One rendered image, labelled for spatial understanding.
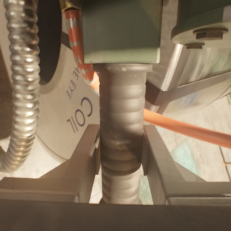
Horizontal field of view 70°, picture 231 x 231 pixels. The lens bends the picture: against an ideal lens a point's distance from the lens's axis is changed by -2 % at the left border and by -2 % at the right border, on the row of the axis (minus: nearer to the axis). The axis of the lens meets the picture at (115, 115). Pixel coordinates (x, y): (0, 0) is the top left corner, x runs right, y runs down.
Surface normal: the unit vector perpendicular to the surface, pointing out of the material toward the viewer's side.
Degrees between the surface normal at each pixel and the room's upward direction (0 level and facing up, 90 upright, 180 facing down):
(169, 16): 88
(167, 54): 89
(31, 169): 0
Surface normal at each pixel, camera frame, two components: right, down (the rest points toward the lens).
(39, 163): 0.61, -0.21
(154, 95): -0.70, 0.27
